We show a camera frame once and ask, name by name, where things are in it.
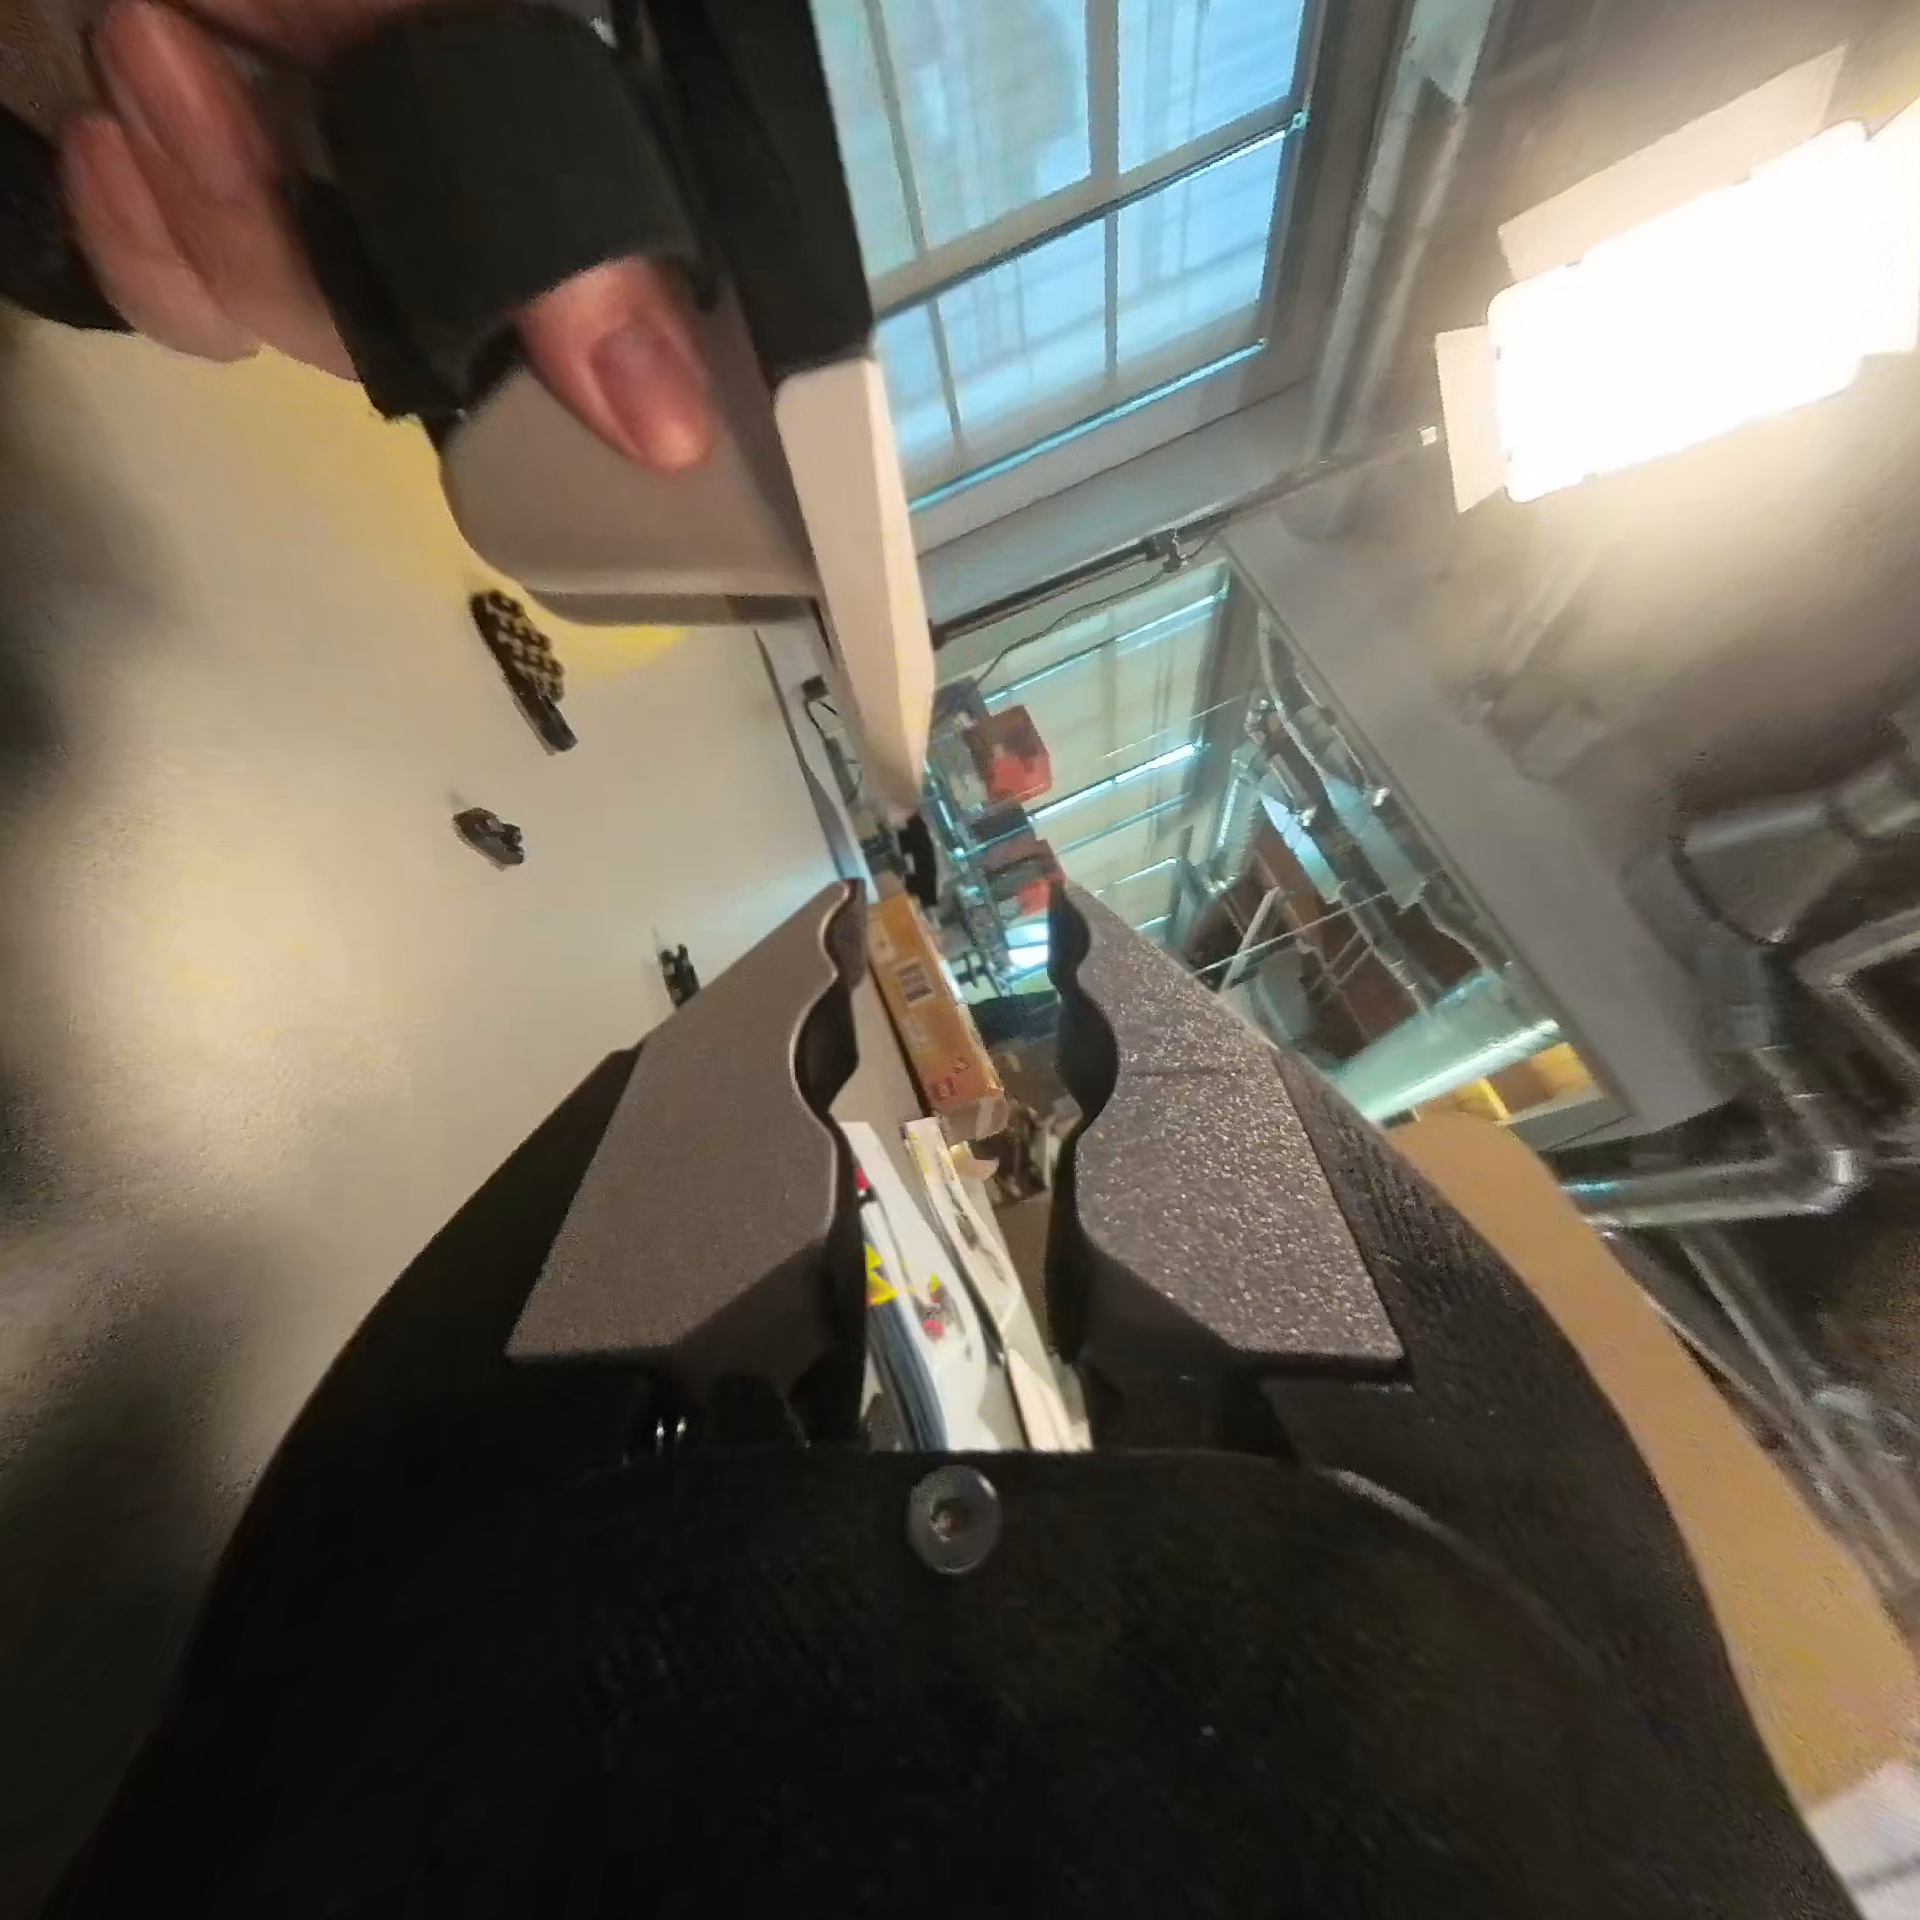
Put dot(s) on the lego instruction booklet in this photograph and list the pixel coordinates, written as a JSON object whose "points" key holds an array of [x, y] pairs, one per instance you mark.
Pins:
{"points": [[961, 1321]]}

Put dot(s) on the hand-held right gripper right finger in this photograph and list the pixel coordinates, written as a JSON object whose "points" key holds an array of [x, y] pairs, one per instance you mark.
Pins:
{"points": [[1215, 1200]]}

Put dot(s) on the black lego plate with clip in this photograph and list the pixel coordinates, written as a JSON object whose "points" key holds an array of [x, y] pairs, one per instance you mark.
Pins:
{"points": [[676, 971]]}

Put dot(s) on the person's left hand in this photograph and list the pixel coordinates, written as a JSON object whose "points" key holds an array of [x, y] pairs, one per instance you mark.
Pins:
{"points": [[181, 181]]}

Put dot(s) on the red tool case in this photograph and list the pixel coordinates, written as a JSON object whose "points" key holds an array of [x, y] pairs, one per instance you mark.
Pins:
{"points": [[1025, 877], [1006, 757]]}

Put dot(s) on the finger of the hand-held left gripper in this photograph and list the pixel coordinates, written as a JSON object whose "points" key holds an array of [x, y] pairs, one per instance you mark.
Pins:
{"points": [[870, 569]]}

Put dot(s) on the round black studded lego plate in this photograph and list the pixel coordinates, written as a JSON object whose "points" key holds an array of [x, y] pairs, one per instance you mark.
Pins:
{"points": [[518, 644]]}

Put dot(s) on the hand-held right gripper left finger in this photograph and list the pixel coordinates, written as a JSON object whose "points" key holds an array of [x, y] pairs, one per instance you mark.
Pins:
{"points": [[691, 1200]]}

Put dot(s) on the small black lego piece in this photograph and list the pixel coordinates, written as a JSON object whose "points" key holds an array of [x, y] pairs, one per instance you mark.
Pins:
{"points": [[910, 859]]}

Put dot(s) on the bright led light panel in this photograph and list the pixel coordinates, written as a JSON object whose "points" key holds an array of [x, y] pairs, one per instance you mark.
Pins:
{"points": [[1681, 315]]}

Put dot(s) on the black light stand pole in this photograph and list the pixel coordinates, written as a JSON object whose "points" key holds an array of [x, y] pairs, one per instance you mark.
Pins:
{"points": [[1170, 548]]}

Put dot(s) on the small black lego clip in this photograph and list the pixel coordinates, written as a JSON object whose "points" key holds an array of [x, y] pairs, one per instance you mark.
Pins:
{"points": [[491, 838]]}

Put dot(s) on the orange lego set box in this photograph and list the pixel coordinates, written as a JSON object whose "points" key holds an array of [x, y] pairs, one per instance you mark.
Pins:
{"points": [[931, 1021]]}

